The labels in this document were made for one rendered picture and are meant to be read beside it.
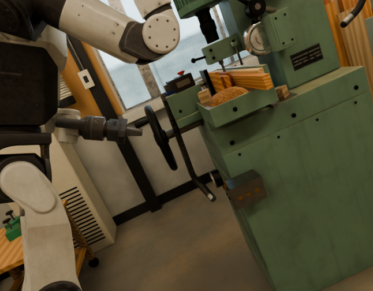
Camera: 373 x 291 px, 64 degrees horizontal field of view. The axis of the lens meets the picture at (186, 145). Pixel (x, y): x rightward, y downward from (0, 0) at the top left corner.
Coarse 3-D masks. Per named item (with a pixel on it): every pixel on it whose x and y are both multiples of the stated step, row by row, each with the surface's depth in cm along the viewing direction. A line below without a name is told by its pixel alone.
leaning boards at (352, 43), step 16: (336, 0) 233; (352, 0) 229; (368, 0) 237; (336, 16) 221; (368, 16) 239; (336, 32) 227; (352, 32) 221; (336, 48) 229; (352, 48) 224; (368, 48) 225; (352, 64) 226; (368, 64) 228; (368, 80) 230
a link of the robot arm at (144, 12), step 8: (136, 0) 62; (144, 0) 61; (152, 0) 61; (160, 0) 61; (168, 0) 63; (144, 8) 62; (152, 8) 62; (160, 8) 62; (168, 8) 63; (144, 16) 63
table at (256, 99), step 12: (240, 96) 88; (252, 96) 88; (264, 96) 89; (276, 96) 89; (204, 108) 93; (216, 108) 87; (228, 108) 88; (240, 108) 88; (252, 108) 89; (180, 120) 108; (192, 120) 109; (216, 120) 88; (228, 120) 89
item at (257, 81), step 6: (234, 78) 105; (240, 78) 98; (246, 78) 92; (252, 78) 87; (258, 78) 82; (264, 78) 79; (234, 84) 108; (240, 84) 101; (246, 84) 95; (252, 84) 89; (258, 84) 84; (264, 84) 79; (270, 84) 80
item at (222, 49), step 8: (224, 40) 112; (208, 48) 112; (216, 48) 113; (224, 48) 113; (232, 48) 113; (240, 48) 114; (208, 56) 113; (216, 56) 113; (224, 56) 114; (208, 64) 117
